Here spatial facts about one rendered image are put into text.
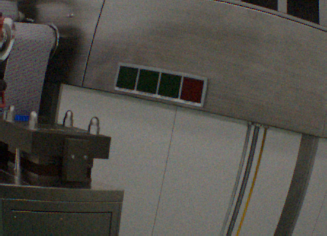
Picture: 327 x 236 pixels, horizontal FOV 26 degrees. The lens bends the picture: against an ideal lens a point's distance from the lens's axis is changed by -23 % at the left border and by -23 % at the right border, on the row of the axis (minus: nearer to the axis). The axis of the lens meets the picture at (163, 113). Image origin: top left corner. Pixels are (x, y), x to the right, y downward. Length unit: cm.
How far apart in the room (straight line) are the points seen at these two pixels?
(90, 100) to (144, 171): 54
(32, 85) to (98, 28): 26
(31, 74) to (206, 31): 50
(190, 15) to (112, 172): 291
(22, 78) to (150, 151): 274
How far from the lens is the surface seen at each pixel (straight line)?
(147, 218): 483
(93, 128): 219
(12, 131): 195
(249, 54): 202
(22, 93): 214
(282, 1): 200
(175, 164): 473
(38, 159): 195
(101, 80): 221
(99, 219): 213
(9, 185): 174
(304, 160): 211
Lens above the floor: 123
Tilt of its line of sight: 3 degrees down
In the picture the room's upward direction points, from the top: 10 degrees clockwise
